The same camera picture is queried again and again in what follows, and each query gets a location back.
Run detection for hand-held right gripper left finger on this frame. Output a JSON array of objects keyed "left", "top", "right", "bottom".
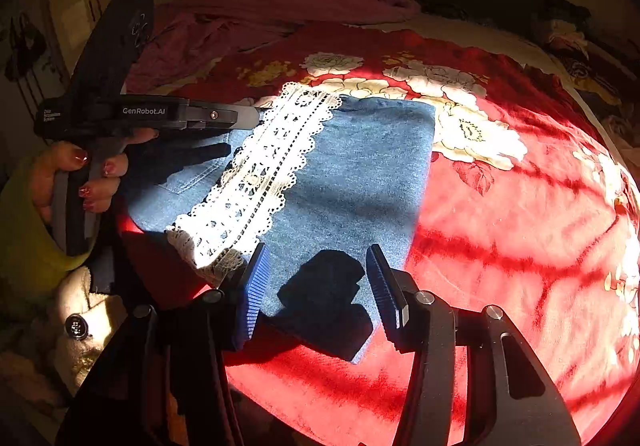
[{"left": 56, "top": 242, "right": 272, "bottom": 446}]

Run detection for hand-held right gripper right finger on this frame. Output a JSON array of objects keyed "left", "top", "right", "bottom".
[{"left": 365, "top": 245, "right": 582, "bottom": 446}]

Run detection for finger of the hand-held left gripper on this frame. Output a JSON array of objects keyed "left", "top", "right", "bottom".
[{"left": 187, "top": 99, "right": 262, "bottom": 131}]

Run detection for blue denim pants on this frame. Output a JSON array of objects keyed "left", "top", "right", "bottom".
[{"left": 119, "top": 81, "right": 439, "bottom": 365}]

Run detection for person's left forearm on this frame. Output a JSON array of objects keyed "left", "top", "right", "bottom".
[{"left": 0, "top": 153, "right": 99, "bottom": 308}]

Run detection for person's left hand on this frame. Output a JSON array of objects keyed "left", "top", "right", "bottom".
[{"left": 29, "top": 127, "right": 160, "bottom": 227}]

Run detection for black hanging bag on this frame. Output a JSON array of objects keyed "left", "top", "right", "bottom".
[{"left": 4, "top": 12, "right": 49, "bottom": 83}]

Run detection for red floral blanket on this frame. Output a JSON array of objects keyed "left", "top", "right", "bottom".
[{"left": 116, "top": 20, "right": 640, "bottom": 446}]

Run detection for pink blanket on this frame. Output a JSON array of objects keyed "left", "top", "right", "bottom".
[{"left": 124, "top": 0, "right": 422, "bottom": 96}]

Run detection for beige coat with button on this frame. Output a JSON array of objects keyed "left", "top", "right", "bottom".
[{"left": 0, "top": 265, "right": 132, "bottom": 409}]

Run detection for bed with grey sheet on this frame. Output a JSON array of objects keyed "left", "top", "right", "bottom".
[{"left": 372, "top": 14, "right": 640, "bottom": 154}]

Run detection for pile of folded clothes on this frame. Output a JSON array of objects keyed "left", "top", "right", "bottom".
[{"left": 541, "top": 0, "right": 640, "bottom": 132}]

